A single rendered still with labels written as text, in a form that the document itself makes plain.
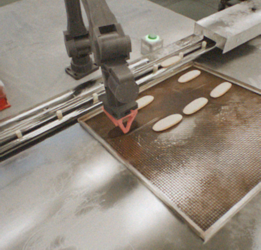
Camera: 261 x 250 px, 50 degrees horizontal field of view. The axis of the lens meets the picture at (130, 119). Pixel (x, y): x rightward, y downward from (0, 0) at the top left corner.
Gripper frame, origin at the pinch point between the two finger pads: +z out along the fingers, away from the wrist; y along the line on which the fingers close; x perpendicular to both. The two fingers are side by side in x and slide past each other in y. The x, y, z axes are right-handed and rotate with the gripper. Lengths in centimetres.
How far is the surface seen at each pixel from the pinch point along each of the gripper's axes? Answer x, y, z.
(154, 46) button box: 38, -33, -2
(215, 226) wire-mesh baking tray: -2.6, 36.9, 1.0
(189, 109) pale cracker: 19.7, 7.0, 0.2
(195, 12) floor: 218, -184, 62
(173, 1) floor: 215, -221, 55
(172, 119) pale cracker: 12.6, 7.3, 0.1
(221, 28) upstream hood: 67, -22, -3
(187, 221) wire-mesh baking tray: -6.4, 33.2, -0.1
